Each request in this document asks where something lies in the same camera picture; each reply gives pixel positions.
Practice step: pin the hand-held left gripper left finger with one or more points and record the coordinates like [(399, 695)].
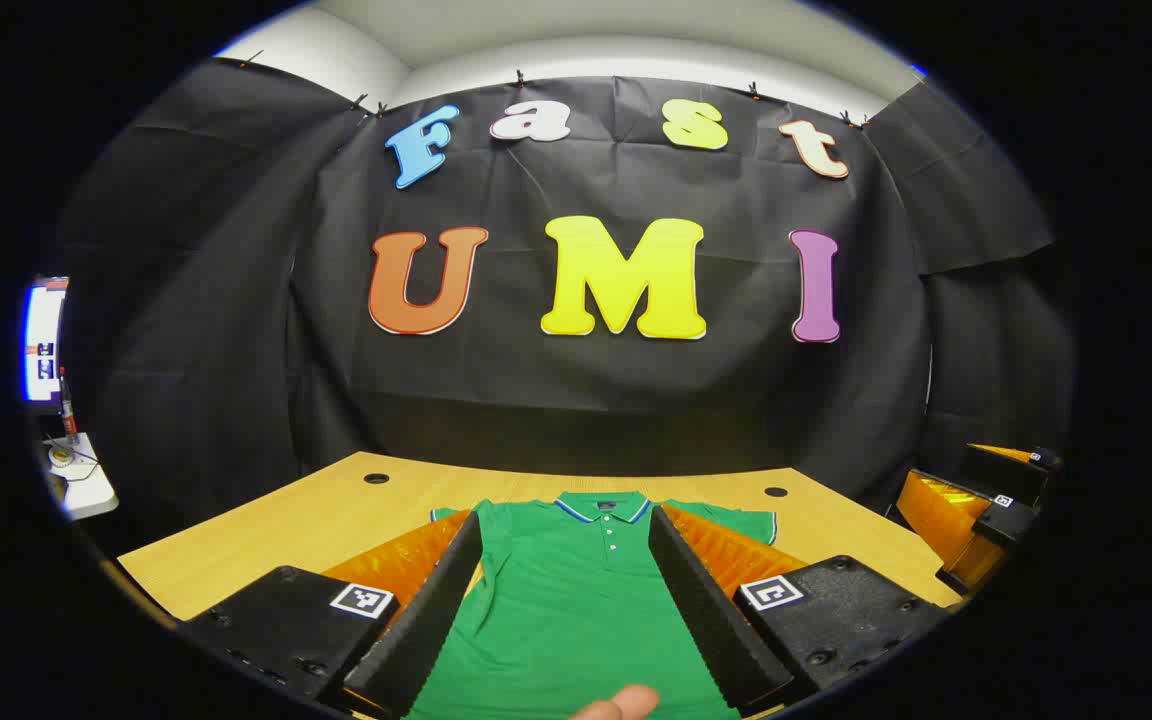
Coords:
[(436, 610)]

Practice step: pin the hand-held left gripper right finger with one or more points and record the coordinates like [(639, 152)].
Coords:
[(701, 605)]

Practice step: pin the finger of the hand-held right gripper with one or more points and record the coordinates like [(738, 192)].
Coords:
[(941, 515), (1011, 478)]

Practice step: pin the green T-shirt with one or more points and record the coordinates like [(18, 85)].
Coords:
[(566, 600)]

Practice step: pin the black backdrop cloth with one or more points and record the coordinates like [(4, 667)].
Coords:
[(576, 390)]

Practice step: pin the white side table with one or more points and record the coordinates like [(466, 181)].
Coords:
[(91, 490)]

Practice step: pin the small round yellow object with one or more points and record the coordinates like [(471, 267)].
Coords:
[(60, 457)]

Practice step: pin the dark bottle with red cap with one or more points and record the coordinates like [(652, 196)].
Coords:
[(67, 410)]

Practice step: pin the bright white panel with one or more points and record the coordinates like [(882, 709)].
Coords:
[(39, 320)]

